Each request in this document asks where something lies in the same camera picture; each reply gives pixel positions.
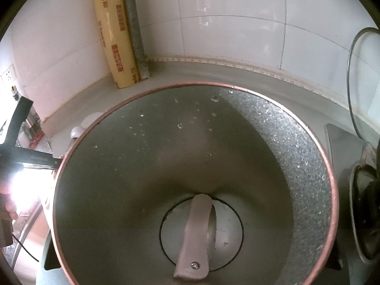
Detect black clay pot with lid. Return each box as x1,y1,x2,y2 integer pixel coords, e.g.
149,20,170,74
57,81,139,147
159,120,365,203
349,143,379,264

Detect white rice paddle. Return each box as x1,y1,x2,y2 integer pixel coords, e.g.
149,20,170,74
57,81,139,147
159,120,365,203
81,112,104,129

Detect white ceramic soup spoon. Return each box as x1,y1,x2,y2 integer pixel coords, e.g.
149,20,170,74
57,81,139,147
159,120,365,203
70,126,85,139

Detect glass pot lid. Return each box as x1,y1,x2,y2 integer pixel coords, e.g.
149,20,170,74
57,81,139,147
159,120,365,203
346,27,379,139

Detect grey vertical pipe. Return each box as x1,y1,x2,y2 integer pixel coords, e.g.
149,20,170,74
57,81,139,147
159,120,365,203
124,0,150,81

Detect pink handled utensil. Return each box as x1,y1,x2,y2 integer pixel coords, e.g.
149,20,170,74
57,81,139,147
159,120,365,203
174,194,216,281

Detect yellow cling film roll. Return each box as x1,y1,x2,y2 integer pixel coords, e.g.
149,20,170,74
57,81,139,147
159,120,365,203
93,0,140,89

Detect red cylindrical tin canister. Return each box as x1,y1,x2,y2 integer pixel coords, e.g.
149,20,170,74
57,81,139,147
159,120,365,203
52,82,339,284

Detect stainless steel gas stove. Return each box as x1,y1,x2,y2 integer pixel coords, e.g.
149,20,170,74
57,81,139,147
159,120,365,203
325,123,379,284

